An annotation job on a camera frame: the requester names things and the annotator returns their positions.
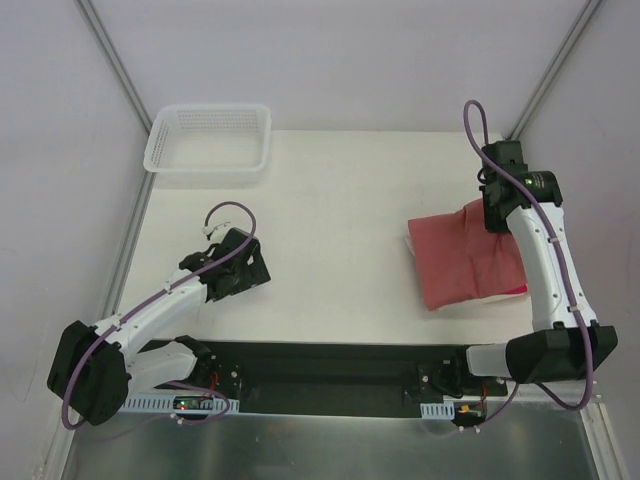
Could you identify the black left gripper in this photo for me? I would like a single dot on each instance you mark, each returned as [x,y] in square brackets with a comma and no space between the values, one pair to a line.
[250,270]

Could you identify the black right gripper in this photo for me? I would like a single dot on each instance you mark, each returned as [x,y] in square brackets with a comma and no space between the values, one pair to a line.
[495,215]

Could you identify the salmon pink polo shirt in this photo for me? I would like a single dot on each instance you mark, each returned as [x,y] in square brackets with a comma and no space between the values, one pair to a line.
[496,258]

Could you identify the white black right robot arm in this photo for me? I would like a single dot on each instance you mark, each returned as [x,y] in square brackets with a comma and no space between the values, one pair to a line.
[550,310]

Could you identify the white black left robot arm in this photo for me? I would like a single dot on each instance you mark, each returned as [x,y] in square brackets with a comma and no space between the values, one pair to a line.
[96,368]

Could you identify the folded magenta t shirt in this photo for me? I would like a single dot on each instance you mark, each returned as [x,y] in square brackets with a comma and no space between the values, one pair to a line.
[523,289]

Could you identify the white perforated plastic basket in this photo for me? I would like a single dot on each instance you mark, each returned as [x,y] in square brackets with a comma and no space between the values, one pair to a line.
[222,140]

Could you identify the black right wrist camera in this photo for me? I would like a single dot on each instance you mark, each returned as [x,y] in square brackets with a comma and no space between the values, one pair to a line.
[507,154]

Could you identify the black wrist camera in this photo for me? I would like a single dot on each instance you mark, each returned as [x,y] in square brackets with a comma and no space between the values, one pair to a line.
[232,240]
[507,154]

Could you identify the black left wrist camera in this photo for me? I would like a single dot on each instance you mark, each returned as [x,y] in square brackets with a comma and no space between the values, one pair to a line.
[232,240]

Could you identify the right aluminium corner post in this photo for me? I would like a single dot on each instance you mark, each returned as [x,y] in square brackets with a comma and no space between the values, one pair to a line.
[574,35]

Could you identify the aluminium corner post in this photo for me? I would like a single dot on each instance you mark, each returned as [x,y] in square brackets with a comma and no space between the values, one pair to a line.
[98,30]
[574,35]

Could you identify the left white slotted cable duct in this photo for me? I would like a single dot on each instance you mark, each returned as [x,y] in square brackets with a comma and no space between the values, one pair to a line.
[171,403]

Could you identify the white slotted cable duct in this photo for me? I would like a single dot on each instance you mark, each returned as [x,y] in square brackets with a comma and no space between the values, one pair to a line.
[171,403]
[444,411]

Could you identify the right white slotted cable duct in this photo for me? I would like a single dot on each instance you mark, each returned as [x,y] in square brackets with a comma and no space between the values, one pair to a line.
[444,411]

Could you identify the left aluminium corner post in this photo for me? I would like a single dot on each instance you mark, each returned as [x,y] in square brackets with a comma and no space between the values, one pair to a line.
[98,30]

